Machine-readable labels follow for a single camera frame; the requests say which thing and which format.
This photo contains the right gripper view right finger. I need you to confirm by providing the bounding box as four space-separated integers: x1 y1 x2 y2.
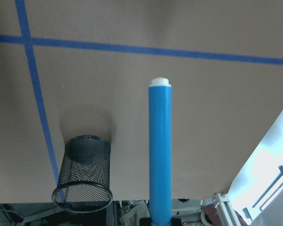
171 218 183 226

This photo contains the right black mesh pen cup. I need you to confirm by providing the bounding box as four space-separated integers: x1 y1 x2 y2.
51 135 113 213

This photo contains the blue highlighter pen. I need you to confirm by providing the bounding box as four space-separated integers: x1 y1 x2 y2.
149 77 172 226

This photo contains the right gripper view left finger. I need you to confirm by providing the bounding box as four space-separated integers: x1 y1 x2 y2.
140 218 151 226

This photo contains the aluminium frame post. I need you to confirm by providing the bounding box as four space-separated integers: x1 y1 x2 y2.
212 193 244 226

